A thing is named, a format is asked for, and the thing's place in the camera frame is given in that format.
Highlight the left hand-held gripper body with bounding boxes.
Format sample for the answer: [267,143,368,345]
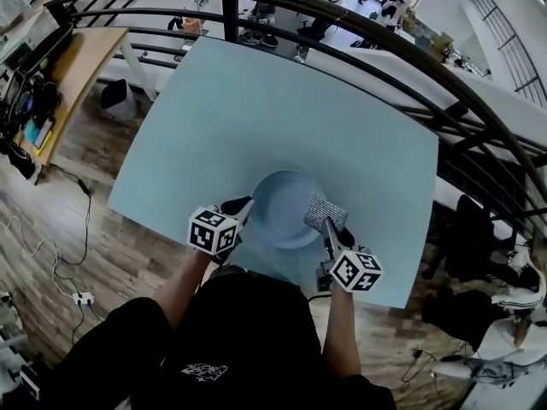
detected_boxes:
[187,205,244,267]

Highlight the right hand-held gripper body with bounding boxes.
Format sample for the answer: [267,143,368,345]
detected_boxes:
[315,248,385,293]

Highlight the grey scouring sponge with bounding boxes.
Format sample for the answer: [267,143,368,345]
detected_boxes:
[303,192,350,234]

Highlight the large light blue plate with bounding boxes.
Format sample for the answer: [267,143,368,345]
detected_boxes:
[250,168,343,250]

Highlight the person's right forearm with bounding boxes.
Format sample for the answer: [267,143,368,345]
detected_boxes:
[321,286,364,378]

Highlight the person's left forearm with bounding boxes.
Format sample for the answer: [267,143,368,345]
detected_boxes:
[151,248,215,331]

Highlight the person's black t-shirt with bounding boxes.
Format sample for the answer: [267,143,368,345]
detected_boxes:
[40,265,398,410]

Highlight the black chair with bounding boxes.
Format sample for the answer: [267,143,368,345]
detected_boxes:
[422,194,521,281]

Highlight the grey waste bin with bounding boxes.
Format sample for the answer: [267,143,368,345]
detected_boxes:
[100,79,138,121]

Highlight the yellow notepad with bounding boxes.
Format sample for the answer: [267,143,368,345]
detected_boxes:
[33,130,55,157]

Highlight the smartphone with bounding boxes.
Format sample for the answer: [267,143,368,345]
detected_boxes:
[32,117,55,149]

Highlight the wooden desk with white legs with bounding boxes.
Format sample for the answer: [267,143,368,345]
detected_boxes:
[12,26,157,187]

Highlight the black equipment bundle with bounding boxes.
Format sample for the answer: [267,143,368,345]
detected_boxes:
[0,70,61,144]

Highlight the black hard case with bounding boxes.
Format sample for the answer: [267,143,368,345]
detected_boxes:
[19,22,74,74]

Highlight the straight black metal railing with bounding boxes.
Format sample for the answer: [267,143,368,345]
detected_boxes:
[469,0,542,108]

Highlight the black floor cable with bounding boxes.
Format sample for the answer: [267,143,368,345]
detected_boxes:
[50,164,93,268]

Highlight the white floor cable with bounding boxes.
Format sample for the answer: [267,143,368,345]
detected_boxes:
[0,215,76,298]

